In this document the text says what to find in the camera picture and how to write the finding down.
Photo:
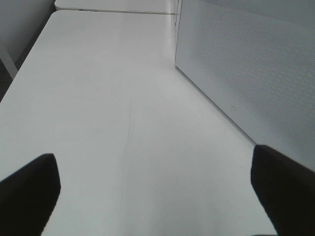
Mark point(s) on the white microwave door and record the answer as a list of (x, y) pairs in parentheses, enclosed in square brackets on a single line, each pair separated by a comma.
[(256, 60)]

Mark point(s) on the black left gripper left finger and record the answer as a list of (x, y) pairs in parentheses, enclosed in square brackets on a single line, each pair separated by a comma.
[(28, 197)]

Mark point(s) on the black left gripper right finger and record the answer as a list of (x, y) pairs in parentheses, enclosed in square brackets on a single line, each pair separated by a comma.
[(286, 190)]

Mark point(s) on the white microwave oven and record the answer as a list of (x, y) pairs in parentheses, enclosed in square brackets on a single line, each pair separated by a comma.
[(176, 11)]

